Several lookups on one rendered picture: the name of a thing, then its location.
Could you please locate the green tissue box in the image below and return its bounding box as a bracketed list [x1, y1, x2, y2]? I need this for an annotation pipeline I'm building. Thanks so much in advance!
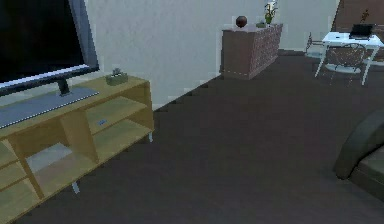
[105, 67, 130, 87]

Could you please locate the brown chest of drawers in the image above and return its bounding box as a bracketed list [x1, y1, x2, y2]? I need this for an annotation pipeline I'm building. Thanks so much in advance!
[221, 23, 284, 81]

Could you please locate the wooden television stand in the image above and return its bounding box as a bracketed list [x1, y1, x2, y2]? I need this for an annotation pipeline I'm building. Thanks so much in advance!
[0, 75, 155, 224]

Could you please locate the dark red ball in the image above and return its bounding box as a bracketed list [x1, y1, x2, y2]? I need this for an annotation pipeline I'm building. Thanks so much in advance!
[235, 15, 248, 29]

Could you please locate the potted house plant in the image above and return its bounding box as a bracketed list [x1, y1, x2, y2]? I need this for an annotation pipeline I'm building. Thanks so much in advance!
[264, 1, 279, 25]

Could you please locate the white desk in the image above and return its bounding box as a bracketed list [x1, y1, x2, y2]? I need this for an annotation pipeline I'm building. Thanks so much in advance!
[314, 31, 384, 86]

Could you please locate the black television set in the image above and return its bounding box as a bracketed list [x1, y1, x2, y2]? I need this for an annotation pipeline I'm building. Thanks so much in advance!
[0, 0, 101, 130]

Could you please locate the dark grey sofa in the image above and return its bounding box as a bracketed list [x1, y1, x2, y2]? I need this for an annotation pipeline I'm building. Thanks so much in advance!
[333, 109, 384, 203]

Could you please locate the black laptop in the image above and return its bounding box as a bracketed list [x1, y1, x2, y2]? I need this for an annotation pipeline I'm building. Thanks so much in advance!
[348, 23, 376, 41]

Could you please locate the small brown statuette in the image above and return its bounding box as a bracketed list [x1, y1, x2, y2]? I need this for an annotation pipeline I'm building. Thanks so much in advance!
[360, 8, 371, 24]

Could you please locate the wire frame chair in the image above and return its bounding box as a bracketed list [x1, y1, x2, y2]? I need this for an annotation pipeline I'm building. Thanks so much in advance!
[321, 43, 368, 84]

